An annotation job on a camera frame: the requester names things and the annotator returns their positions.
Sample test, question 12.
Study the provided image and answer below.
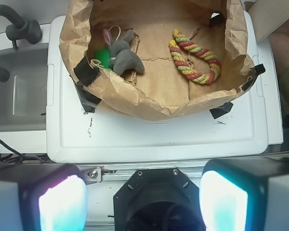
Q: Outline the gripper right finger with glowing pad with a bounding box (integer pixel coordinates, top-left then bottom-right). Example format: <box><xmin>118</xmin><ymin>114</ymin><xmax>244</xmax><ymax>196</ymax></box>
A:
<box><xmin>199</xmin><ymin>157</ymin><xmax>289</xmax><ymax>231</ymax></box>

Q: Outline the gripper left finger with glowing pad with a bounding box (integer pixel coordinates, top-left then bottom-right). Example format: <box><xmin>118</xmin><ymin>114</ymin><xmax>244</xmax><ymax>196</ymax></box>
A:
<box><xmin>0</xmin><ymin>164</ymin><xmax>88</xmax><ymax>231</ymax></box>

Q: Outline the gray plush bunny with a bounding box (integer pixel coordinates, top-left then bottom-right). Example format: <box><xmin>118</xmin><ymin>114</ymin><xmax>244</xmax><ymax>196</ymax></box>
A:
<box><xmin>103</xmin><ymin>29</ymin><xmax>145</xmax><ymax>76</ymax></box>

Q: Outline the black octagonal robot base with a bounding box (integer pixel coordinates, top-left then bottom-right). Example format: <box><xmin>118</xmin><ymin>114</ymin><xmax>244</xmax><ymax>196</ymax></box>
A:
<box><xmin>113</xmin><ymin>168</ymin><xmax>206</xmax><ymax>231</ymax></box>

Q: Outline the black tape strip lower right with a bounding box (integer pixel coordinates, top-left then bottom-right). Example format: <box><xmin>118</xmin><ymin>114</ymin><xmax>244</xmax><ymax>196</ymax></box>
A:
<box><xmin>210</xmin><ymin>102</ymin><xmax>233</xmax><ymax>119</ymax></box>

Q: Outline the gray toy sink basin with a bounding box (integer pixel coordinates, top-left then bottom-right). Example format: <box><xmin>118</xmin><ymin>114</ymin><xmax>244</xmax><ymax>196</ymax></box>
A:
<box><xmin>0</xmin><ymin>43</ymin><xmax>48</xmax><ymax>132</ymax></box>

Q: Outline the black tape strip lower left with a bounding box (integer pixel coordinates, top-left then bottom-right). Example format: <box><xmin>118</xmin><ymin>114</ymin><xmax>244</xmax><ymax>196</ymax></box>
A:
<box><xmin>75</xmin><ymin>84</ymin><xmax>101</xmax><ymax>113</ymax></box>

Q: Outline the black tape strip right rim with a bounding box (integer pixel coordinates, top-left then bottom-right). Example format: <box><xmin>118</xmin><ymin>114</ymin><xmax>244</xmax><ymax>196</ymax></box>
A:
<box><xmin>240</xmin><ymin>64</ymin><xmax>266</xmax><ymax>92</ymax></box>

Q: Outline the black tape strip rim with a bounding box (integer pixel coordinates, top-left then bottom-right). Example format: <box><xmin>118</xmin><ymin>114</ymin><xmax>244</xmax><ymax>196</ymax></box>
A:
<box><xmin>240</xmin><ymin>64</ymin><xmax>266</xmax><ymax>92</ymax></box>
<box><xmin>74</xmin><ymin>56</ymin><xmax>101</xmax><ymax>87</ymax></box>

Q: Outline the black tape strip left rim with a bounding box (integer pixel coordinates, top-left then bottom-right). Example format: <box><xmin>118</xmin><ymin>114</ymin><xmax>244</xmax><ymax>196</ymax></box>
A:
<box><xmin>74</xmin><ymin>56</ymin><xmax>101</xmax><ymax>87</ymax></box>

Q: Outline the brown paper bag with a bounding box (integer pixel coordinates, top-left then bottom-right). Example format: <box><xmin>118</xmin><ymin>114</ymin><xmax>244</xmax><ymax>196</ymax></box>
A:
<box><xmin>59</xmin><ymin>0</ymin><xmax>254</xmax><ymax>121</ymax></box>

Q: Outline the green flat block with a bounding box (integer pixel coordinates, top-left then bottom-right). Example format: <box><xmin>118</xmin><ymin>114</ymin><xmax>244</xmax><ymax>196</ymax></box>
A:
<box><xmin>93</xmin><ymin>49</ymin><xmax>112</xmax><ymax>70</ymax></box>

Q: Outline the dark gray toy faucet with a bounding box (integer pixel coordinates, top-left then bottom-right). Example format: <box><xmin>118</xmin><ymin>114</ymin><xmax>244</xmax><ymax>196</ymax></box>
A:
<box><xmin>0</xmin><ymin>5</ymin><xmax>43</xmax><ymax>83</ymax></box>

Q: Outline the black tape strip inside top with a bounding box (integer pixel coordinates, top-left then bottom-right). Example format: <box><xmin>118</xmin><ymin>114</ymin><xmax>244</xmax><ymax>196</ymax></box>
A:
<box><xmin>209</xmin><ymin>13</ymin><xmax>226</xmax><ymax>28</ymax></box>

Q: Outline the black cable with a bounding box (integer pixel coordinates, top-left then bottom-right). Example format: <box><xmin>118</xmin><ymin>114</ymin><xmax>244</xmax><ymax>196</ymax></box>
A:
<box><xmin>0</xmin><ymin>134</ymin><xmax>49</xmax><ymax>165</ymax></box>

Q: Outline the aluminium frame rail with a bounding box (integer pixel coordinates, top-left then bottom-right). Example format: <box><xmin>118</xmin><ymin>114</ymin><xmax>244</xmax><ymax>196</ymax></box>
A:
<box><xmin>78</xmin><ymin>162</ymin><xmax>204</xmax><ymax>184</ymax></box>

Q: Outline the multicolour twisted rope toy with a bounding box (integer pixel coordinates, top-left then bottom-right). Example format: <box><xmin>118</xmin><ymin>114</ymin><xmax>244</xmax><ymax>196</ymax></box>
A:
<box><xmin>169</xmin><ymin>29</ymin><xmax>222</xmax><ymax>85</ymax></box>

